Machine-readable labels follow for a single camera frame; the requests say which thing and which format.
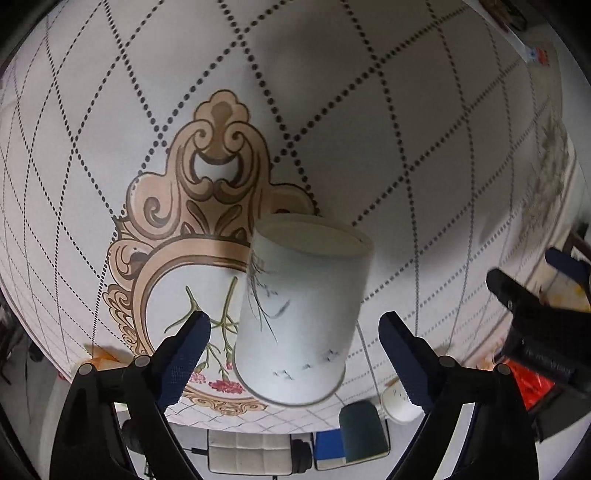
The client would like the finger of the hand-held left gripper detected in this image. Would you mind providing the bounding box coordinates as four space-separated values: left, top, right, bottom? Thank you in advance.
545 247 591 295
486 268 557 325

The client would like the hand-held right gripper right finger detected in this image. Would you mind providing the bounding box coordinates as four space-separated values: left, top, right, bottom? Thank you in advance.
378 311 541 480

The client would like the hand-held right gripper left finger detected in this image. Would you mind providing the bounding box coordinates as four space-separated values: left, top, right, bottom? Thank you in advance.
51 310 212 480

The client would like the white paper cup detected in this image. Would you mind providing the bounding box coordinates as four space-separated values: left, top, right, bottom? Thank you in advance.
232 213 375 407

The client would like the small white cup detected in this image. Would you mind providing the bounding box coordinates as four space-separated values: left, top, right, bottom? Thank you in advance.
380 383 424 424

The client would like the red packet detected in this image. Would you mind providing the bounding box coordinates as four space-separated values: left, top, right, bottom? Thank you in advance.
501 360 557 412

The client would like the dark green cylinder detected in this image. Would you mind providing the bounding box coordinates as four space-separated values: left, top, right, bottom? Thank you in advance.
339 401 389 463

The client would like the white cushioned stool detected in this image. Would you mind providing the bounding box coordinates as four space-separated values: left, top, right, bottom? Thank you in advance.
207 429 315 477

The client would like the blue box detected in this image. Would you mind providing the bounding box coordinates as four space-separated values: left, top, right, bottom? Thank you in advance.
313 431 348 470

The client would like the black round object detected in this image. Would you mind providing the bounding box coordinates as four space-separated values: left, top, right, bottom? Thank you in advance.
290 438 313 474

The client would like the white printed paper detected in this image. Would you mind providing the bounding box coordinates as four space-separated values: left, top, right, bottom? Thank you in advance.
516 41 551 66

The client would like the printed dotted tablecloth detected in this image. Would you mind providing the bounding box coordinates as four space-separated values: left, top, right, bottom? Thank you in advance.
0 0 579 432

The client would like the dark object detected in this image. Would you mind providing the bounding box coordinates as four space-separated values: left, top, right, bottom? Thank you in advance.
480 0 528 31

